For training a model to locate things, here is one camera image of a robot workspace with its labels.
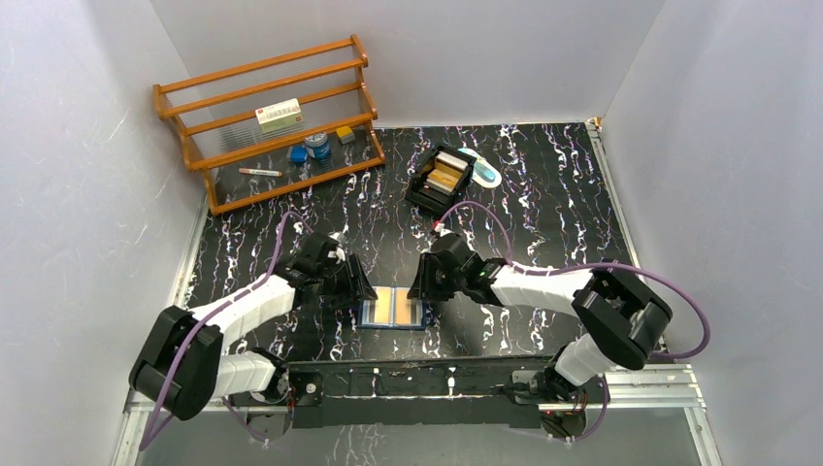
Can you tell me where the blue round tin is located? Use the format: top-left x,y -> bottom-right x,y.
304,132 -> 332,160

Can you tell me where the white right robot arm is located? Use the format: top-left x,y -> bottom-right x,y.
408,233 -> 673,404

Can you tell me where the gold credit card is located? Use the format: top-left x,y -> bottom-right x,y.
373,286 -> 394,325
394,287 -> 417,325

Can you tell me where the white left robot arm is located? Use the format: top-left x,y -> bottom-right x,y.
128,233 -> 378,420

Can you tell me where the white green small box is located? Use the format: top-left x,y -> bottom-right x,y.
254,98 -> 304,133

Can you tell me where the orange wooden shelf rack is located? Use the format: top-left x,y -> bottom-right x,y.
151,35 -> 386,216

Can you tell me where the orange white marker pen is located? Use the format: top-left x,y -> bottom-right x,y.
239,168 -> 283,178

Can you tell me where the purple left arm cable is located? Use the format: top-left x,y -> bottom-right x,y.
138,211 -> 316,452

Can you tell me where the teal oval blister pack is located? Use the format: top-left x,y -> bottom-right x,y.
459,148 -> 502,189

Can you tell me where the yellow grey small block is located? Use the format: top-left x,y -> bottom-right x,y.
336,126 -> 355,145

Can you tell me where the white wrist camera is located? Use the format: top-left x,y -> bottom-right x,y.
432,220 -> 450,237
327,238 -> 347,263

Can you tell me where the blue small cap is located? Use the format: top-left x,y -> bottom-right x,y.
288,146 -> 309,164

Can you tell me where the blue leather card holder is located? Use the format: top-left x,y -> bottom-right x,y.
357,286 -> 426,330

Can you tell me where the white card stack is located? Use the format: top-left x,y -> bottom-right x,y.
436,151 -> 469,172

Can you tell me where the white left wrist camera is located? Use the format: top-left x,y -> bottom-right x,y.
327,238 -> 347,263

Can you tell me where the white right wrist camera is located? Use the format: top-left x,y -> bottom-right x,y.
432,220 -> 450,237

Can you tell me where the black card box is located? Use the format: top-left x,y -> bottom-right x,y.
404,144 -> 476,216

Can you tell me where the gold card in box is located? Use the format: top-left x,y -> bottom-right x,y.
424,164 -> 464,193

